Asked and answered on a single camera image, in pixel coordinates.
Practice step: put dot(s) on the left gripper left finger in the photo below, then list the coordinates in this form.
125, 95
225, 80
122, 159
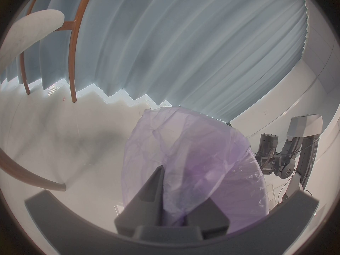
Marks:
143, 211

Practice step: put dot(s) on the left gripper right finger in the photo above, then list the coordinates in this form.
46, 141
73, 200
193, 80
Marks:
212, 216

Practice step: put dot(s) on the purple plastic bag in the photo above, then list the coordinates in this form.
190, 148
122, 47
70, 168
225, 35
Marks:
199, 147

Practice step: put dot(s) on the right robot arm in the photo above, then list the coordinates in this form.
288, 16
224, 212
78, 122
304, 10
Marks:
305, 126

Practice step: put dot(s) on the blue-grey curtain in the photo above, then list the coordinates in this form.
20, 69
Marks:
172, 49

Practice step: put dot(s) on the white cushioned wooden chair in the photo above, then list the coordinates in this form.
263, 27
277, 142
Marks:
31, 28

